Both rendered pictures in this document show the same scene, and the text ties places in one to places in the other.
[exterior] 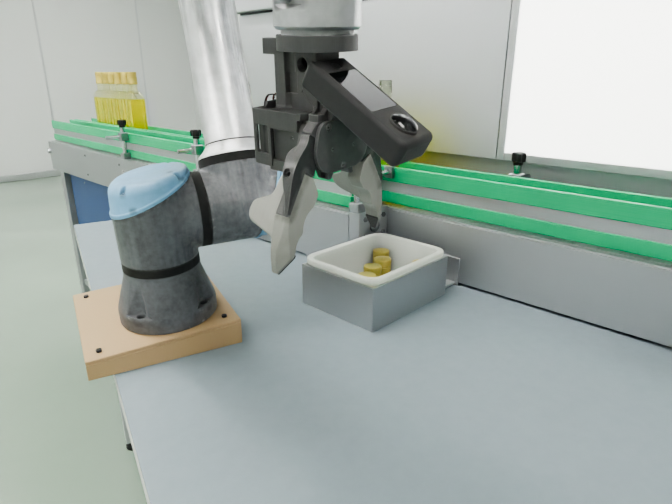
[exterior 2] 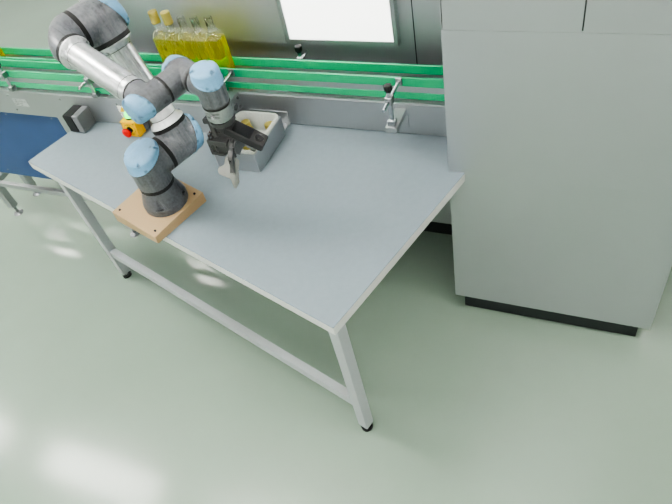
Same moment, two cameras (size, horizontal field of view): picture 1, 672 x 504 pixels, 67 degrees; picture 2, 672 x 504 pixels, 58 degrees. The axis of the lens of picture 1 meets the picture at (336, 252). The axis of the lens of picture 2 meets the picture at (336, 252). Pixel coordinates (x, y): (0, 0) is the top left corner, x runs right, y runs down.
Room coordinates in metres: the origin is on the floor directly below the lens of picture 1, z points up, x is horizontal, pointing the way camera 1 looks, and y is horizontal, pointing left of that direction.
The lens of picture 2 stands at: (-0.95, 0.11, 2.06)
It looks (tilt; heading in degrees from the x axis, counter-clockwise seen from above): 47 degrees down; 348
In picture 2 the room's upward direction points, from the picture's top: 15 degrees counter-clockwise
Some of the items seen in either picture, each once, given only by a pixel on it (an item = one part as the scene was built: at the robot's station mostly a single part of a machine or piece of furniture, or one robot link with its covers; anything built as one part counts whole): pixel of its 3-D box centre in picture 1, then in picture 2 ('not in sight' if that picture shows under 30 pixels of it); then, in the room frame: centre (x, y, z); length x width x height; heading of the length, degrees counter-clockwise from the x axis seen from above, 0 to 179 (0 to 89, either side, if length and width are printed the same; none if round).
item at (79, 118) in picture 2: not in sight; (79, 119); (1.49, 0.50, 0.79); 0.08 x 0.08 x 0.08; 46
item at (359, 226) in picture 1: (369, 223); (232, 106); (1.06, -0.07, 0.85); 0.09 x 0.04 x 0.07; 136
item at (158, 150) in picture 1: (151, 149); (37, 80); (1.67, 0.60, 0.93); 1.75 x 0.01 x 0.08; 46
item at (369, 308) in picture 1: (384, 275); (253, 137); (0.91, -0.09, 0.79); 0.27 x 0.17 x 0.08; 136
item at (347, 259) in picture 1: (375, 274); (249, 139); (0.89, -0.08, 0.80); 0.22 x 0.17 x 0.09; 136
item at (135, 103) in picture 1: (136, 111); not in sight; (2.01, 0.76, 1.02); 0.06 x 0.06 x 0.28; 46
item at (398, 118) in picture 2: not in sight; (393, 110); (0.60, -0.52, 0.90); 0.17 x 0.05 x 0.23; 136
